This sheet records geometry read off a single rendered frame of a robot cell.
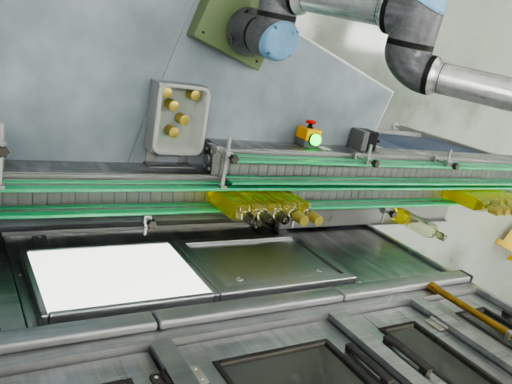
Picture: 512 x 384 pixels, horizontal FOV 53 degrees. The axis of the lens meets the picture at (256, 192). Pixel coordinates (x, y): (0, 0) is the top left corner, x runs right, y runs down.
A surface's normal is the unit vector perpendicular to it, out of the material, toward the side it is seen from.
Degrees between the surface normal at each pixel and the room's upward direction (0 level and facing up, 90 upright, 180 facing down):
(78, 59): 0
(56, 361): 0
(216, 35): 4
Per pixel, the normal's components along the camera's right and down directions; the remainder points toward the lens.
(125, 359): 0.17, -0.94
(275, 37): 0.44, 0.51
